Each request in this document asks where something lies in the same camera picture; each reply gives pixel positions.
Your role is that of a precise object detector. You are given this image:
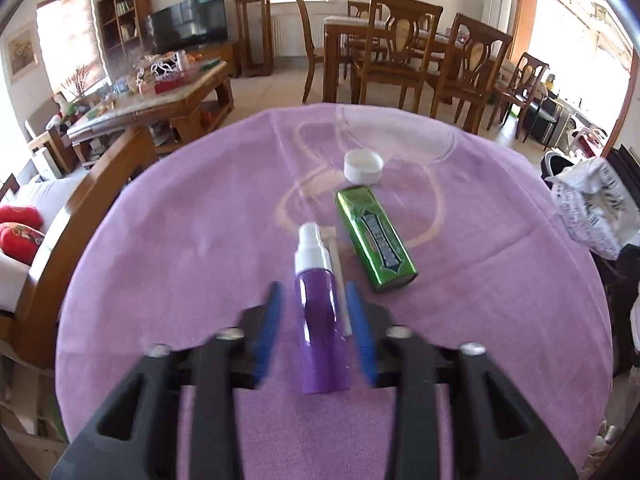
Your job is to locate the wooden dining chair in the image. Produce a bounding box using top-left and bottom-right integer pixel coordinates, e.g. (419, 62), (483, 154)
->
(487, 51), (550, 144)
(429, 12), (514, 134)
(351, 0), (444, 112)
(292, 0), (327, 106)

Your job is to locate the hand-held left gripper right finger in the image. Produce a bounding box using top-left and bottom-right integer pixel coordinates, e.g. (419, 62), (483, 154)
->
(346, 280), (581, 480)

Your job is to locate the white plastic chair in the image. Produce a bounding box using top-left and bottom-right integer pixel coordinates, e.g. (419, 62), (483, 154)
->
(566, 126), (609, 159)

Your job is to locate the wooden frame sofa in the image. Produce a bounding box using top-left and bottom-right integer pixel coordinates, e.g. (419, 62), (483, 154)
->
(0, 124), (162, 372)

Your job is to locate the wooden bookshelf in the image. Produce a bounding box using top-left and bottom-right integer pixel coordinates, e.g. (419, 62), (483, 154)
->
(97, 0), (153, 77)

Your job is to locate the red cushion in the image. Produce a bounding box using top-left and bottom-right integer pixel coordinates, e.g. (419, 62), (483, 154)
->
(0, 205), (42, 227)
(0, 223), (46, 266)

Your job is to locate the white printed plastic bag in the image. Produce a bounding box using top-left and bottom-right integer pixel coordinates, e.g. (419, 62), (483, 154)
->
(545, 157), (640, 261)

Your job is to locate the wooden dining table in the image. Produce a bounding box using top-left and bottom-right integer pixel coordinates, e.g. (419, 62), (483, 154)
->
(322, 15), (506, 106)

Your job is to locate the green tin box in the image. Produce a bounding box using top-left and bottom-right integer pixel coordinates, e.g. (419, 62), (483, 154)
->
(334, 186), (419, 294)

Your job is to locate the wooden coffee table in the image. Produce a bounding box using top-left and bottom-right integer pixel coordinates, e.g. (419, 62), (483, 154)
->
(67, 59), (236, 171)

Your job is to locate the purple tablecloth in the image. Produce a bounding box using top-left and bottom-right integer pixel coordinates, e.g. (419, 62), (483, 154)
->
(55, 102), (613, 480)

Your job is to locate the white plastic stick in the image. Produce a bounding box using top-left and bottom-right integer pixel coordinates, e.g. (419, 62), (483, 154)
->
(322, 227), (354, 339)

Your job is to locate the wooden television cabinet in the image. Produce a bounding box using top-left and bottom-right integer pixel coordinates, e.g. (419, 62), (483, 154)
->
(189, 42), (242, 79)

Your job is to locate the small framed wall picture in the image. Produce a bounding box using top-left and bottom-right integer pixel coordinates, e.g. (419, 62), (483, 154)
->
(6, 27), (39, 84)

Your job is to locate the tall wooden plant stand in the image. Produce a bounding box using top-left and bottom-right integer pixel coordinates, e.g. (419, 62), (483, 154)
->
(234, 0), (276, 79)

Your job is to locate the red box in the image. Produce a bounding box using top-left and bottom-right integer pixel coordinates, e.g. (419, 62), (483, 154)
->
(153, 72), (189, 95)

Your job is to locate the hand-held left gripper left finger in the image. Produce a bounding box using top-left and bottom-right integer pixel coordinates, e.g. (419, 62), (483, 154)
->
(50, 281), (283, 480)

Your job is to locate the black flat television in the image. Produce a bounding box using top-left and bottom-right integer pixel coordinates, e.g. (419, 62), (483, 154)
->
(145, 0), (229, 55)

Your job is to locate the white standing air conditioner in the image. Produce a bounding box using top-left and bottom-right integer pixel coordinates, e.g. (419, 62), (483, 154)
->
(482, 0), (514, 37)

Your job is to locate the white wall radiator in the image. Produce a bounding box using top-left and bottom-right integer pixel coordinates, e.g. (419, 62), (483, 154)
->
(272, 14), (326, 57)

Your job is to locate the dark low cabinet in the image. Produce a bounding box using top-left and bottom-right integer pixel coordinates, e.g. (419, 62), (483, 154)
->
(520, 94), (572, 147)

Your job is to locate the white round cap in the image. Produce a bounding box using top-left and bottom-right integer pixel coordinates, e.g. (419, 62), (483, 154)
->
(343, 150), (385, 185)

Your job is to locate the purple spray bottle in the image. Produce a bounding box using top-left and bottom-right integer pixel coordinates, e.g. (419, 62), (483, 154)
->
(292, 222), (352, 395)

